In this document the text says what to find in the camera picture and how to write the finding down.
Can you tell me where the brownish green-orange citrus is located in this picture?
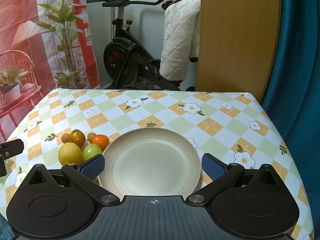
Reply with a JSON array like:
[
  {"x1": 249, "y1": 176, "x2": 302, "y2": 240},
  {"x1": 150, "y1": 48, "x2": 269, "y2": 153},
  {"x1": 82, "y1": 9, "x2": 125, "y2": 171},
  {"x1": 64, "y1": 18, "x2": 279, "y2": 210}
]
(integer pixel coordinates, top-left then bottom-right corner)
[{"x1": 69, "y1": 129, "x2": 86, "y2": 147}]

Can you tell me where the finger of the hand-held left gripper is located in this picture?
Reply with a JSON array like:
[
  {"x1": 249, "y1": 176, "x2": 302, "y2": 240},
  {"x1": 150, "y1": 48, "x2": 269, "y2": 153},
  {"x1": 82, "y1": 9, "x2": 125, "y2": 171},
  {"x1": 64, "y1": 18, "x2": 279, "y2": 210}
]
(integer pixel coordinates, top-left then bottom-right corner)
[{"x1": 0, "y1": 139, "x2": 25, "y2": 159}]

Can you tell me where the yellow lemon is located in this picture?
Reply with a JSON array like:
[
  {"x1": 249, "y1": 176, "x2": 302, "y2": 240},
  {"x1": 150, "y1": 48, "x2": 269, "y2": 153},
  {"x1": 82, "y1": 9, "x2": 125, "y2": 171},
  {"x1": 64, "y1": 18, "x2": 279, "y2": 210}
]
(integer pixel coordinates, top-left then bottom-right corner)
[{"x1": 58, "y1": 142, "x2": 83, "y2": 166}]

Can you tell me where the bright green round fruit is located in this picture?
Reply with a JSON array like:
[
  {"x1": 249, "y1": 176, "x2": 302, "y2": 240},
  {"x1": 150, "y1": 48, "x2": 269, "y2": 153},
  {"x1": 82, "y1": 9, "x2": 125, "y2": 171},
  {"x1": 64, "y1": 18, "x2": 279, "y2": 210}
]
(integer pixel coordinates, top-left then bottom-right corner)
[{"x1": 82, "y1": 143, "x2": 103, "y2": 162}]

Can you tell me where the printed red backdrop cloth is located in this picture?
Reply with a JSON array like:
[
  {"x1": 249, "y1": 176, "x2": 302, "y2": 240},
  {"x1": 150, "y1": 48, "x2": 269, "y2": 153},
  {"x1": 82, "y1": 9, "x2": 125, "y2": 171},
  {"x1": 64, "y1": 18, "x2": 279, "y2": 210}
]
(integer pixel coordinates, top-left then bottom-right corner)
[{"x1": 0, "y1": 0, "x2": 100, "y2": 143}]

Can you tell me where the white quilted blanket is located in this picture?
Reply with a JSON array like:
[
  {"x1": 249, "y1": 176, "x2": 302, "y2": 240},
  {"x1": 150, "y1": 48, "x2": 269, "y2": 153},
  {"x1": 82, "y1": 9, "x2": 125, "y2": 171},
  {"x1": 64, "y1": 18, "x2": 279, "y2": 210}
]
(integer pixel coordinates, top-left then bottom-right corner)
[{"x1": 159, "y1": 0, "x2": 202, "y2": 82}]

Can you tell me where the wooden board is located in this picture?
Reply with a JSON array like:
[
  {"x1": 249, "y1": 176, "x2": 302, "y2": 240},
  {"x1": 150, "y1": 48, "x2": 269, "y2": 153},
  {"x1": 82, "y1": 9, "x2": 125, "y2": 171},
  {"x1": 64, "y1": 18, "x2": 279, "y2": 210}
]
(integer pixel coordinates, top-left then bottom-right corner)
[{"x1": 195, "y1": 0, "x2": 282, "y2": 103}]

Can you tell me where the black exercise bike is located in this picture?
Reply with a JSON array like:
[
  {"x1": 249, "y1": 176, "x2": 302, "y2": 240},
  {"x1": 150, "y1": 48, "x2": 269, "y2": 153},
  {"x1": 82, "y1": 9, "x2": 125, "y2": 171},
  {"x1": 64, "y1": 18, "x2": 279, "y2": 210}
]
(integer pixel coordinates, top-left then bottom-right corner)
[{"x1": 100, "y1": 0, "x2": 198, "y2": 92}]

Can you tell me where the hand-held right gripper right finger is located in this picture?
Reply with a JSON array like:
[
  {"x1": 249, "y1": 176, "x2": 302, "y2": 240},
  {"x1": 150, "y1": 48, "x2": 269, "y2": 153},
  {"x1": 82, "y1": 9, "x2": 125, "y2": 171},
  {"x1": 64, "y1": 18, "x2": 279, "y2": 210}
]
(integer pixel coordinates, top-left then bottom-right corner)
[{"x1": 186, "y1": 153, "x2": 293, "y2": 205}]

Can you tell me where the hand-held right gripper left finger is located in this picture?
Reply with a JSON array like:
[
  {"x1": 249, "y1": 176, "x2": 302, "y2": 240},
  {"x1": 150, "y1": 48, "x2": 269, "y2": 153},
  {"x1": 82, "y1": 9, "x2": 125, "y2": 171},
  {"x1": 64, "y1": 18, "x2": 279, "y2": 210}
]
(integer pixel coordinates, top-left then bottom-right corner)
[{"x1": 15, "y1": 154, "x2": 120, "y2": 205}]

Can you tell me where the cream round plate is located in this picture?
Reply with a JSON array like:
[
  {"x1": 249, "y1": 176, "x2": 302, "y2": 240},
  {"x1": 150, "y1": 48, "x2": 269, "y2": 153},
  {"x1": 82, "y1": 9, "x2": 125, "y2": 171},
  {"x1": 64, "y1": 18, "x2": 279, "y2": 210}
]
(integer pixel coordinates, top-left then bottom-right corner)
[{"x1": 99, "y1": 128, "x2": 201, "y2": 197}]

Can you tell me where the teal curtain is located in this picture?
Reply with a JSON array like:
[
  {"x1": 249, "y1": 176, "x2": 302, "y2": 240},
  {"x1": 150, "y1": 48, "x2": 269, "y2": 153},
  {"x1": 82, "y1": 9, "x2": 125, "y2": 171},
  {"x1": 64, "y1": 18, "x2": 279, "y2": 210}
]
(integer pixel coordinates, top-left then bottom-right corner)
[{"x1": 261, "y1": 0, "x2": 320, "y2": 203}]

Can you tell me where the white rounded panel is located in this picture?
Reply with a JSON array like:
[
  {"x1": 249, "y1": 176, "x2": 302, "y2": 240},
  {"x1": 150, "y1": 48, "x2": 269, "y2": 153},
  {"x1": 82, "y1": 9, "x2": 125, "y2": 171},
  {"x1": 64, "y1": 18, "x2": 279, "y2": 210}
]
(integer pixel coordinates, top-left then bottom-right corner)
[{"x1": 140, "y1": 4, "x2": 167, "y2": 63}]

